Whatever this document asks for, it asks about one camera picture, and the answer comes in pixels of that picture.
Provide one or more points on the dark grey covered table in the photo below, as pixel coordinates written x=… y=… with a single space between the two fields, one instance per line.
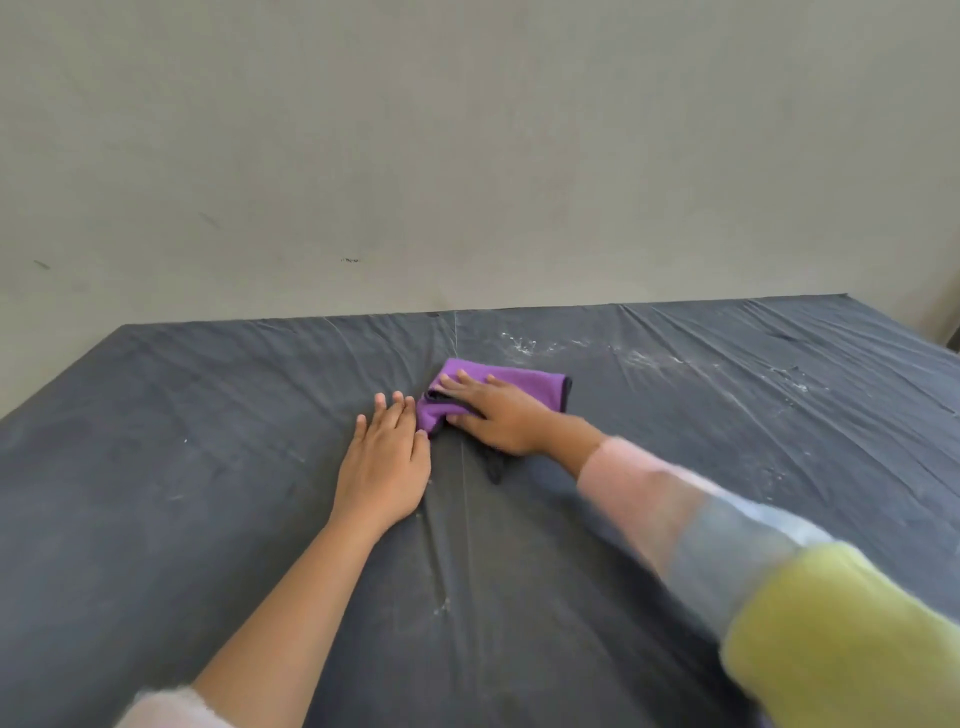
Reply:
x=187 y=450

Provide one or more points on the person's right forearm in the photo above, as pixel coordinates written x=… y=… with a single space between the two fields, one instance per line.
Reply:
x=750 y=570

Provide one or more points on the person's left hand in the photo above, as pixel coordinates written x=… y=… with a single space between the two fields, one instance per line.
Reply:
x=382 y=472

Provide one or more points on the person's left forearm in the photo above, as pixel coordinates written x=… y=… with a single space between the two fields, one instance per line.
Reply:
x=277 y=645

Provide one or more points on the person's right hand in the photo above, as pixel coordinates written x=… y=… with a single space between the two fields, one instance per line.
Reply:
x=510 y=420

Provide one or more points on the purple cloth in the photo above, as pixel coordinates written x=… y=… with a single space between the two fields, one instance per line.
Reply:
x=525 y=379

